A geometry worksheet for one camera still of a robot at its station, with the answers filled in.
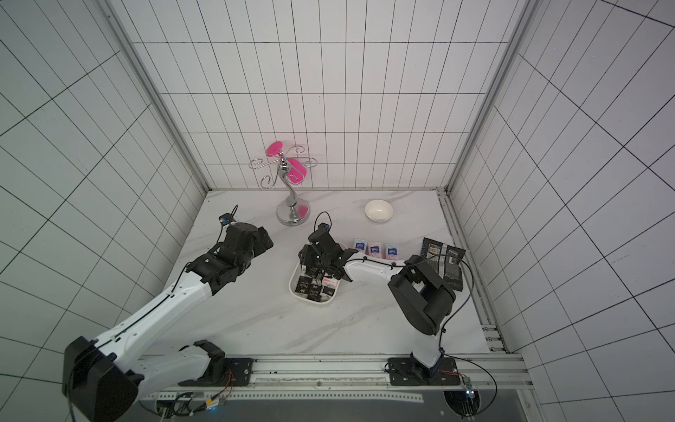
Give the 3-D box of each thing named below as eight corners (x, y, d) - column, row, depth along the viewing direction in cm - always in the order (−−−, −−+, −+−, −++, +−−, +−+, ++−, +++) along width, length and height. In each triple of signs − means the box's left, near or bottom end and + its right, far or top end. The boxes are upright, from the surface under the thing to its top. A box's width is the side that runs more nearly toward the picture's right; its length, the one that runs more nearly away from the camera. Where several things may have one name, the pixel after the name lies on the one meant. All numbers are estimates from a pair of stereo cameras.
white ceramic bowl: (365, 226, 109) (366, 218, 104) (364, 207, 116) (364, 199, 111) (392, 226, 109) (394, 218, 105) (389, 207, 116) (391, 199, 111)
